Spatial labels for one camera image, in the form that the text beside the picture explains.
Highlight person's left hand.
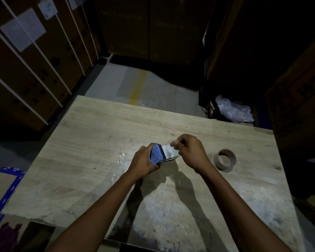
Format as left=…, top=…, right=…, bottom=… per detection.
left=127, top=143, right=161, bottom=181

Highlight person's right forearm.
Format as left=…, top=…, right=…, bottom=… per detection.
left=198, top=165, right=292, bottom=252

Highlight cardboard cartons with white straps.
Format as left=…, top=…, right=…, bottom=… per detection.
left=0, top=0, right=103, bottom=132

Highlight grey paper label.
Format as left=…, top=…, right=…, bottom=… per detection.
left=68, top=0, right=87, bottom=10

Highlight maroon cloth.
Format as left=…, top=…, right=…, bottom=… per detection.
left=0, top=222, right=23, bottom=252

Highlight person's right hand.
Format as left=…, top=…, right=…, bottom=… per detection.
left=170, top=133, right=213, bottom=175

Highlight large white paper label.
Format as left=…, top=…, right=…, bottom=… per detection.
left=0, top=8, right=47, bottom=52

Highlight clear tape roll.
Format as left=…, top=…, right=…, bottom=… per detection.
left=161, top=144, right=180, bottom=159

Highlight clear plastic wrap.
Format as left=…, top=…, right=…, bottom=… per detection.
left=216, top=95, right=254, bottom=123

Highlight cardboard tape core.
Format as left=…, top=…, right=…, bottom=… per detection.
left=212, top=148, right=237, bottom=172

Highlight person's left forearm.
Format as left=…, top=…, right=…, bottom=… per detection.
left=46, top=171, right=141, bottom=252

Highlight cardboard box with blue tape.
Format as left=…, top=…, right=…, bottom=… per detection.
left=0, top=167, right=26, bottom=229

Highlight black plastic bin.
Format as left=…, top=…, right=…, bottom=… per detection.
left=198, top=86, right=226, bottom=120

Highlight small printed white label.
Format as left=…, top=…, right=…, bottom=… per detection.
left=38, top=0, right=58, bottom=20

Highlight plain brown cardboard boxes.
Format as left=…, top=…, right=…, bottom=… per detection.
left=94, top=0, right=208, bottom=65

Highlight blue tape dispenser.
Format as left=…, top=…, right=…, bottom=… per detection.
left=149, top=143, right=180, bottom=166

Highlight large printed cardboard box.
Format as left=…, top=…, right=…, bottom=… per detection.
left=266, top=31, right=315, bottom=155

